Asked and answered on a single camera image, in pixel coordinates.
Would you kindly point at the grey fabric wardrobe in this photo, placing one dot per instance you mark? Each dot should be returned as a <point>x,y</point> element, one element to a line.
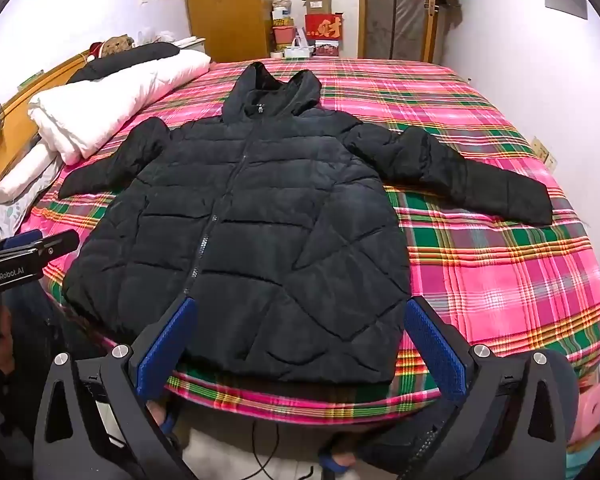
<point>397,10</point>

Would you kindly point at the black puffer jacket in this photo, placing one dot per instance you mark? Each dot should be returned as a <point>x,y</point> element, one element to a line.
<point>255,210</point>

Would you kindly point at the pink plaid bed sheet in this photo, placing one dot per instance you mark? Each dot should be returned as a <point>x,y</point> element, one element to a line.
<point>505,270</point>

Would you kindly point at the pink storage box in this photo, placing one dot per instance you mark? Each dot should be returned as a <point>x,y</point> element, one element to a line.
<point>284,39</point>

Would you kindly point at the wooden headboard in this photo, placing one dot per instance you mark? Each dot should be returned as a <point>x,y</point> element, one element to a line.
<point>45,77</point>

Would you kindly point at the open cardboard box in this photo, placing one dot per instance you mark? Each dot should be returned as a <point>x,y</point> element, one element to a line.
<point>317,5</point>

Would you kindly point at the wall socket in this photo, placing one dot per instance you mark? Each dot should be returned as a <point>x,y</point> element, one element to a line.
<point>543,150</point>

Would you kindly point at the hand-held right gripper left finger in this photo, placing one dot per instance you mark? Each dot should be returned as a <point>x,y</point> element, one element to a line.
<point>167,350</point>

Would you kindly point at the white pillow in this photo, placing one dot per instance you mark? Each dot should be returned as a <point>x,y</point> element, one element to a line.
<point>20,180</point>

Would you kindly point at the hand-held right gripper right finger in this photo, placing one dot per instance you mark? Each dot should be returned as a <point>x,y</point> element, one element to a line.
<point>430,340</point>

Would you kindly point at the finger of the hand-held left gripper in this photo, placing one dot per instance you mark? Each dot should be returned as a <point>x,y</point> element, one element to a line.
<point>55,246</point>
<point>22,241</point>

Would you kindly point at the white duvet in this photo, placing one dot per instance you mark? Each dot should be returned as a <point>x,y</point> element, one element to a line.
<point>105,100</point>

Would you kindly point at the stack of white boxes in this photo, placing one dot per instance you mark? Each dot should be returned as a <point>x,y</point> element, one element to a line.
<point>281,10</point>

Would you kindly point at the brown plush toy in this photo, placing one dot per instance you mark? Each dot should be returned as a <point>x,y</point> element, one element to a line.
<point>112,45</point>

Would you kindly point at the white basket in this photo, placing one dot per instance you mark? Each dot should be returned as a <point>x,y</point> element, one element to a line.
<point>297,50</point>

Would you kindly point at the wooden wardrobe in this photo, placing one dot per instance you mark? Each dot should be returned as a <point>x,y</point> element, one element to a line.
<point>225,10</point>

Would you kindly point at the blue slipper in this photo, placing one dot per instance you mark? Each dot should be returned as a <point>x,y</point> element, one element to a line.
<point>169,427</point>
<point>335,462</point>

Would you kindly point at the red gift box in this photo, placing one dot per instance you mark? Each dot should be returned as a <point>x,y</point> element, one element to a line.
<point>324,27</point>

